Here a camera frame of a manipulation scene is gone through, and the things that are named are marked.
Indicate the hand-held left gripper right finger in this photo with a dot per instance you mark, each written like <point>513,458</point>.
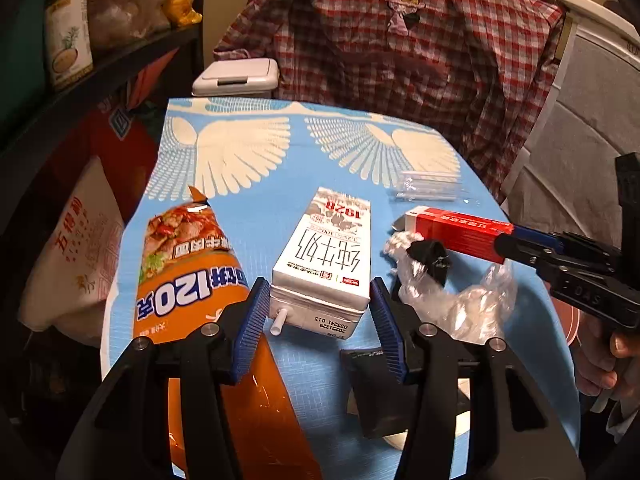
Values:
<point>389,332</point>

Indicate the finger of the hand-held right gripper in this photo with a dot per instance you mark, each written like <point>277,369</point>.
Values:
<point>515,247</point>
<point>537,236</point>

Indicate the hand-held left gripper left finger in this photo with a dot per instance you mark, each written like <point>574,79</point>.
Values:
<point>248,332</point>

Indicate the pink basin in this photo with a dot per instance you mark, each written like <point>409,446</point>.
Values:
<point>567,320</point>

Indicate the black packet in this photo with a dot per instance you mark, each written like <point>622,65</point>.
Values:
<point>372,395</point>

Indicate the red and white box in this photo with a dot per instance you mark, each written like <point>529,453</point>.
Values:
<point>450,235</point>

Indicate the clear plastic wrap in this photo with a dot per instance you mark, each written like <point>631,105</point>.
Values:
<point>470,310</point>

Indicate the small black wrapper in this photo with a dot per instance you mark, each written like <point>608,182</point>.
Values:
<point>430,262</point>

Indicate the orange noodle packet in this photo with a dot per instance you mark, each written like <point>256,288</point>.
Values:
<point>170,280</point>

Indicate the white milk carton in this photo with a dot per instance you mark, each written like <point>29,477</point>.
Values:
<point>325,255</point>

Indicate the person's right forearm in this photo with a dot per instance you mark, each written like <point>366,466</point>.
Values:
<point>625,440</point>

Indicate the white lidded trash bin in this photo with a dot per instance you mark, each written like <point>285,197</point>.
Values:
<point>235,77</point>

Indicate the person's right hand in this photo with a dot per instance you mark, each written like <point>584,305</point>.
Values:
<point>595,360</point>

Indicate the clear plastic bag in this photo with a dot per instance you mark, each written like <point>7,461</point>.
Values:
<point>430,185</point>

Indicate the white flat object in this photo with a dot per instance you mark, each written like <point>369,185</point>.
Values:
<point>400,442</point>

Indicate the grey padded cover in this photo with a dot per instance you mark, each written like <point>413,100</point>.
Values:
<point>590,125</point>

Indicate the blue tablecloth with wing print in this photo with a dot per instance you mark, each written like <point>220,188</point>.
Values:
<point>295,180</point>

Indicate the white sack with red print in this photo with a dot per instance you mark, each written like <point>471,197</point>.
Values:
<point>75,260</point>

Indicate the red plaid shirt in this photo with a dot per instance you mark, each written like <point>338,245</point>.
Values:
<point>375,70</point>

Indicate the black shelf rack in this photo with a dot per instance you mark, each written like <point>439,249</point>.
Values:
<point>150,42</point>

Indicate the yellow foil bag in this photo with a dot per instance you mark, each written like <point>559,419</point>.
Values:
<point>182,10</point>

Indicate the clear plastic bags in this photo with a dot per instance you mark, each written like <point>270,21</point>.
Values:
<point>125,10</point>

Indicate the labelled glass jar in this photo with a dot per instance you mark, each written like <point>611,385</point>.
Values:
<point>67,35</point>

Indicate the green storage box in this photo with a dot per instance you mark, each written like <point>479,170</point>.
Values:
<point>20,60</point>

